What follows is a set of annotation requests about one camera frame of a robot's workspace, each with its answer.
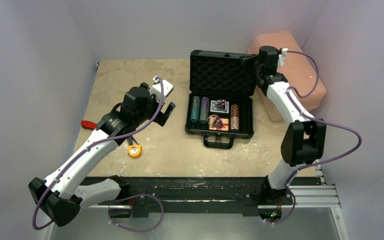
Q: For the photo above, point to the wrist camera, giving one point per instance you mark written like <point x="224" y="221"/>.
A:
<point x="161" y="88"/>
<point x="282" y="56"/>

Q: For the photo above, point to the yellow blue chip stack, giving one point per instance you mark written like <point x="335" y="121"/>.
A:
<point x="203" y="116"/>

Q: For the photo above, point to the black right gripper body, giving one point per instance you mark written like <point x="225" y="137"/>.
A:
<point x="249" y="61"/>

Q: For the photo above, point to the orange black chip stack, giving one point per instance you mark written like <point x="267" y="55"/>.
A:
<point x="234" y="110"/>

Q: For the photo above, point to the blue card deck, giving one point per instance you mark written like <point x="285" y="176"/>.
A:
<point x="220" y="106"/>

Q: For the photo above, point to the orange tape measure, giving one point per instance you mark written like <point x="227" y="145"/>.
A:
<point x="135" y="150"/>

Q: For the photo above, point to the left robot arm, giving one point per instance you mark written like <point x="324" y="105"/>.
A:
<point x="61" y="195"/>

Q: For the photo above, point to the pink plastic storage box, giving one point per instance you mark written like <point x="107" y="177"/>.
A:
<point x="297" y="69"/>

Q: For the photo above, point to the red card deck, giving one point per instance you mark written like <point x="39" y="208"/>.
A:
<point x="225" y="128"/>

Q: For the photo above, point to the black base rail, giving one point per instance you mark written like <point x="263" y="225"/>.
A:
<point x="219" y="195"/>

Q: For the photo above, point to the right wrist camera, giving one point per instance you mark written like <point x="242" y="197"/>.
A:
<point x="282" y="56"/>

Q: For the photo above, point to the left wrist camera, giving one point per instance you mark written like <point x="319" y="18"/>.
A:
<point x="161" y="88"/>

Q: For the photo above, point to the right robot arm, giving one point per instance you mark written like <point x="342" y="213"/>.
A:
<point x="304" y="139"/>

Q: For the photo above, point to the green blue chip stack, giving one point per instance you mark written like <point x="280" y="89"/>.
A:
<point x="194" y="115"/>

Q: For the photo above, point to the triangular all-in button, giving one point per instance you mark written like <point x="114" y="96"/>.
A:
<point x="222" y="106"/>
<point x="216" y="122"/>

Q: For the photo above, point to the yellow blue chips in case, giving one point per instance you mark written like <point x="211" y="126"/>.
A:
<point x="195" y="107"/>

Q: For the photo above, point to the orange blue chip stack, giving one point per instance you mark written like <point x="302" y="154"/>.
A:
<point x="234" y="124"/>

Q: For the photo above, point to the black poker set case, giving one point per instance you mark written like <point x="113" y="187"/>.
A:
<point x="221" y="76"/>

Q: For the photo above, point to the purple black chip stack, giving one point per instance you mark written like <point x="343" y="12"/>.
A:
<point x="204" y="106"/>

